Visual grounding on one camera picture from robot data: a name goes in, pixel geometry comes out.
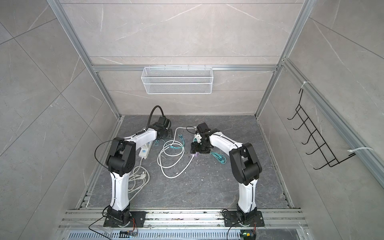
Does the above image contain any white blue power strip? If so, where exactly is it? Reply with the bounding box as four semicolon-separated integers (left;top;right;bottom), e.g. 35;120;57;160
139;141;153;159

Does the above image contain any white wire mesh basket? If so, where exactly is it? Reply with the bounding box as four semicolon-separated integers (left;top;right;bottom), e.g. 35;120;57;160
141;67;214;95

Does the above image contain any purple power strip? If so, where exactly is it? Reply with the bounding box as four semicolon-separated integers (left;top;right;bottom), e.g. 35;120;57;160
191;153;201;158

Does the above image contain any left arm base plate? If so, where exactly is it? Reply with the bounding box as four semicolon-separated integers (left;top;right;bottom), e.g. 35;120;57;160
103;211;147;228

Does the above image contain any white power strip cord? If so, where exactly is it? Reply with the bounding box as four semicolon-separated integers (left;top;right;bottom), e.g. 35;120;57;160
127;157;150;203

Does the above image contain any purple strip white cord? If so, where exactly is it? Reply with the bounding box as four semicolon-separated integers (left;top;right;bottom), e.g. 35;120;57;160
156;126;199;179

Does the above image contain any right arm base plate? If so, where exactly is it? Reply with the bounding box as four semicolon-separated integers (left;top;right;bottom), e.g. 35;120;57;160
221;209;265;227

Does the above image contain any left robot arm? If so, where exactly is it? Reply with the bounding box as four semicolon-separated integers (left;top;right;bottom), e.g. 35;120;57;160
105;105;172;226

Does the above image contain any black wire hook rack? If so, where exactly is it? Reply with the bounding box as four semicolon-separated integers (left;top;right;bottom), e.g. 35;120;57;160
287;89;356;170

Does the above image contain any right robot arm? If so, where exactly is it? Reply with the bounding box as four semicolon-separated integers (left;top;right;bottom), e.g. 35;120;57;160
191;123;262;224

